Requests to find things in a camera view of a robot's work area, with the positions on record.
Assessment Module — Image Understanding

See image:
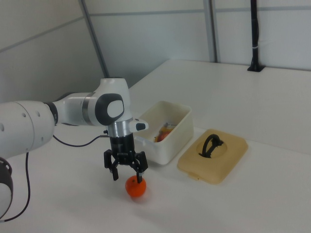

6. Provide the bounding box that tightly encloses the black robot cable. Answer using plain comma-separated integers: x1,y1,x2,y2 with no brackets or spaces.
0,134,108,223

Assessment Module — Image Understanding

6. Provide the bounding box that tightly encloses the black pole with base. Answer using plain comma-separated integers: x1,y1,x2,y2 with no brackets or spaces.
247,0,265,72

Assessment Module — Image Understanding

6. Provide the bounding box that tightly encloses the cream plastic container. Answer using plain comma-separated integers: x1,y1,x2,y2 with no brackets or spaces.
134,100,195,166

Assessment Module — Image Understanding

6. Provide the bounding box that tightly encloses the black lid handle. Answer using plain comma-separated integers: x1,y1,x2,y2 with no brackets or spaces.
198,133,225,158

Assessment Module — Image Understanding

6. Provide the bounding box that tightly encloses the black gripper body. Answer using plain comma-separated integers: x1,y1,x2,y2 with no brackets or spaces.
109,134,137,166

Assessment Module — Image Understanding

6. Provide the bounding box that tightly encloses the grey partition post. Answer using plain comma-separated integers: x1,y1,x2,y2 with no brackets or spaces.
80,0,109,77
203,0,221,63

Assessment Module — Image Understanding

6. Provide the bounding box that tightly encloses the yellow toy food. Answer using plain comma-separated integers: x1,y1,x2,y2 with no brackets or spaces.
159,123,176,133

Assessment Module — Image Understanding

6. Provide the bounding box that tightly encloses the orange toy fruit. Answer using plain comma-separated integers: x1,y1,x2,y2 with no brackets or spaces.
124,176,147,198

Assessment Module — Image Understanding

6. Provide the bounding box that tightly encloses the tan plastic container lid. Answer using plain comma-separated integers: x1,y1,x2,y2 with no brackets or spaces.
176,128,249,186

